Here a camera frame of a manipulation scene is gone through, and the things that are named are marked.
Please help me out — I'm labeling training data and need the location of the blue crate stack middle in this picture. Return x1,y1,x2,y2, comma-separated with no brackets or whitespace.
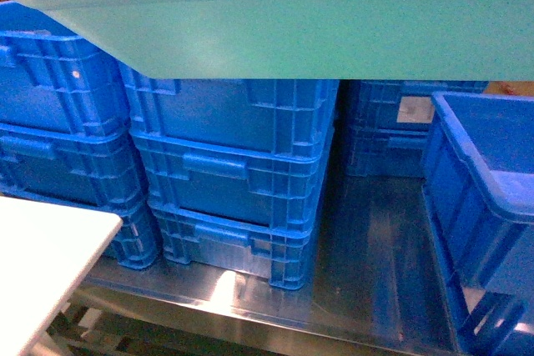
119,65,340,290

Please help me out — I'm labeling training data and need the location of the steel shelf surface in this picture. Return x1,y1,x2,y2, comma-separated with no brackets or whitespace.
51,178,459,355

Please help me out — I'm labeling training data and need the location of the teal plastic tray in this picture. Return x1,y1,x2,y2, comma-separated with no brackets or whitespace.
14,0,533,80

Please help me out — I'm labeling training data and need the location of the large blue open crate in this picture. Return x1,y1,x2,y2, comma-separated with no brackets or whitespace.
422,92,533,355

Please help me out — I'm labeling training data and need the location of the blue crate stack back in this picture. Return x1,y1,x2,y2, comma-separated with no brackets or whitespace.
345,80,487,178

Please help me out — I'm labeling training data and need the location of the blue crate stack left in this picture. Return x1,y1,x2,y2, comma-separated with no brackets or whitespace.
1,1,161,270

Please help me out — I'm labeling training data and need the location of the blue crate stack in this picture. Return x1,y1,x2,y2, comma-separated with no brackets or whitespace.
119,65,340,290
345,80,487,178
1,1,161,270

